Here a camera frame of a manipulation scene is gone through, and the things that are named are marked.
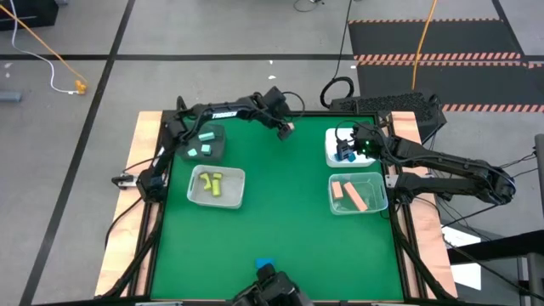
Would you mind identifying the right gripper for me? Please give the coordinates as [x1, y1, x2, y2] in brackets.
[335, 122, 388, 162]

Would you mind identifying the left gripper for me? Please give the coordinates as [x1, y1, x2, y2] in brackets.
[254, 86, 296, 141]

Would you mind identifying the long orange block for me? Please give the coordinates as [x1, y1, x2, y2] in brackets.
[343, 181, 369, 213]

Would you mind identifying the white plastic bin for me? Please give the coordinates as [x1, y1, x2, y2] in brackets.
[325, 127, 377, 169]

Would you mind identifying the clear plastic bin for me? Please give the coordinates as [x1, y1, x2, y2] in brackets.
[327, 171, 389, 216]

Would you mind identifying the dark grey plastic bin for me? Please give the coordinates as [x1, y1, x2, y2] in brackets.
[177, 122, 227, 163]

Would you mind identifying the green felt table mat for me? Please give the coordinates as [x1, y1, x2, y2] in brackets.
[150, 114, 405, 301]

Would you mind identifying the frosted translucent plastic bin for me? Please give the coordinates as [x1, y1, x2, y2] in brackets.
[186, 164, 247, 210]

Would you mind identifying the black mechanical object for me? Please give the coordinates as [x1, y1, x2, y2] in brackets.
[231, 263, 315, 306]

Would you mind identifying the black hazard-striped floor mat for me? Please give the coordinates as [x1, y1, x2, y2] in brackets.
[348, 19, 544, 114]

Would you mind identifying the white paper sheet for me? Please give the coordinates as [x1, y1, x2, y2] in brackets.
[440, 224, 484, 292]

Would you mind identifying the black metal beam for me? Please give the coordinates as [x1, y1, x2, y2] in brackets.
[446, 229, 544, 267]

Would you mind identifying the dark grey stand column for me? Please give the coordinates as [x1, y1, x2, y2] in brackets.
[516, 252, 544, 306]

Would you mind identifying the black floor box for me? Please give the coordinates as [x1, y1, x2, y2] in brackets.
[0, 0, 60, 31]

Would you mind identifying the black aluminium table frame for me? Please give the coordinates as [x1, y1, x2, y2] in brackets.
[101, 108, 458, 306]

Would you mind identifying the black coiled cable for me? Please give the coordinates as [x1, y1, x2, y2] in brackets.
[319, 0, 356, 110]

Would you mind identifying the orange power cable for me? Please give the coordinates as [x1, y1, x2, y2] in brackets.
[0, 3, 88, 86]
[411, 0, 439, 91]

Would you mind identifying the grey metal post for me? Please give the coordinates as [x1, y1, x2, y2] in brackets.
[534, 133, 544, 205]

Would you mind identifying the white cable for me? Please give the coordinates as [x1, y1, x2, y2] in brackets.
[10, 0, 80, 94]

